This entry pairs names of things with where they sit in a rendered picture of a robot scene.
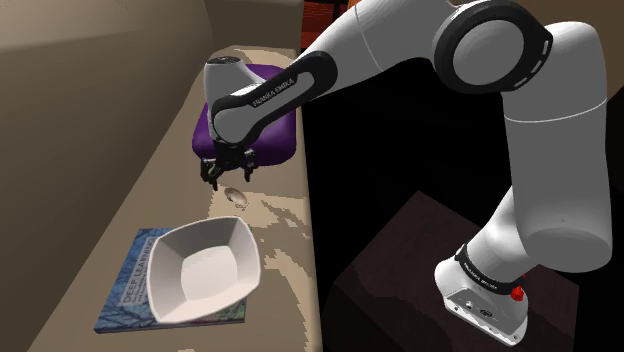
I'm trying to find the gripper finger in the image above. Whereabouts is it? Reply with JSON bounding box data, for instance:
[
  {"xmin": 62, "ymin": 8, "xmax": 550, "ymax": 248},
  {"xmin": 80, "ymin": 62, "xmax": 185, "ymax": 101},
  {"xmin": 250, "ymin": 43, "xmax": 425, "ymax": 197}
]
[
  {"xmin": 200, "ymin": 160, "xmax": 226, "ymax": 192},
  {"xmin": 240, "ymin": 156, "xmax": 258, "ymax": 184}
]

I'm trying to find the small grey oval object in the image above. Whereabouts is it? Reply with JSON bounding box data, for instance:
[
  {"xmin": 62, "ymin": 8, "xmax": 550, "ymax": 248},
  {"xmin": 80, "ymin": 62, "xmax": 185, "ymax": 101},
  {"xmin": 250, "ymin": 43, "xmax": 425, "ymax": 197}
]
[{"xmin": 223, "ymin": 186, "xmax": 249, "ymax": 209}]

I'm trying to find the purple cushion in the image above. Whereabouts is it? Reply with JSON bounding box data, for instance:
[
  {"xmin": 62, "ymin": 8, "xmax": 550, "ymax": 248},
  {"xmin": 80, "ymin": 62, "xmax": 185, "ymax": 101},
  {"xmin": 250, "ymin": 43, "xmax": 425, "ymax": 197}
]
[{"xmin": 191, "ymin": 63, "xmax": 300, "ymax": 167}]

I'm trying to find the white square bowl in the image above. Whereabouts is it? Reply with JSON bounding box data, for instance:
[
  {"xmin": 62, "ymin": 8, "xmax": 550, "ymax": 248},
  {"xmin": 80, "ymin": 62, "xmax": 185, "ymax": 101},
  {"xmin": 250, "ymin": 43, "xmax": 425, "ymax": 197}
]
[{"xmin": 146, "ymin": 215, "xmax": 263, "ymax": 325}]

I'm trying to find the beige sofa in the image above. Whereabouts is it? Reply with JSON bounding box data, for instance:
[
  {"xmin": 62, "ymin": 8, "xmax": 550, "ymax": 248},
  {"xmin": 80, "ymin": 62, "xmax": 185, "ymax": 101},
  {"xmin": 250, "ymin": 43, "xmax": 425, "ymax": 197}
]
[{"xmin": 0, "ymin": 0, "xmax": 326, "ymax": 352}]

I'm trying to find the blue book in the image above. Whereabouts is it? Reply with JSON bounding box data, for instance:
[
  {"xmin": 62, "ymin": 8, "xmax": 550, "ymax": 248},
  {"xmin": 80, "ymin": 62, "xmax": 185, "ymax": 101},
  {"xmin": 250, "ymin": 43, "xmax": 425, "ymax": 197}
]
[{"xmin": 93, "ymin": 227, "xmax": 248, "ymax": 335}]

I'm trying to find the dark robot stand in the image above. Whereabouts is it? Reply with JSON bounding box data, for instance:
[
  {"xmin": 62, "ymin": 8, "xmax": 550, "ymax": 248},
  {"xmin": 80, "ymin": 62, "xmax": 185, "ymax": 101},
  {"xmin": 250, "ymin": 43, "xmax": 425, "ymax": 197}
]
[{"xmin": 323, "ymin": 189, "xmax": 581, "ymax": 352}]

